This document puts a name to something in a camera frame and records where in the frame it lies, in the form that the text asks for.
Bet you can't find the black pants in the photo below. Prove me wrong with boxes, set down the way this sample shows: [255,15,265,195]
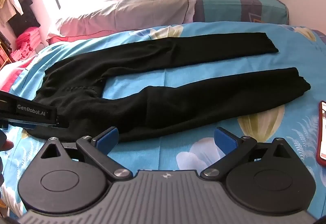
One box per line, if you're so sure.
[29,33,310,142]

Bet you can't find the person's left hand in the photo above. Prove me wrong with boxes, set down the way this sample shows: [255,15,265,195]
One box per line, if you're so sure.
[0,130,14,151]

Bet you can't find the red smartphone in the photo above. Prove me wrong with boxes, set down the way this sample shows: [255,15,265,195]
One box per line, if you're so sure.
[316,101,326,167]

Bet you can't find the pink folded clothes pile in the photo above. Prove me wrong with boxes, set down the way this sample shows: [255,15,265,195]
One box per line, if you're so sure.
[11,27,41,61]

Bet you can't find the blue floral bed sheet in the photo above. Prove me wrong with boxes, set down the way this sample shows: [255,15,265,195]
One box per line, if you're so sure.
[1,22,325,218]

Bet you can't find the hanging dark clothes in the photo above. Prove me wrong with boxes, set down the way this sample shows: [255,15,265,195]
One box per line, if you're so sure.
[1,0,40,38]

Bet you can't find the grey pink blanket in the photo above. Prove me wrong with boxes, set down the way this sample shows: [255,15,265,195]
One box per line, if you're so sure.
[47,0,196,44]

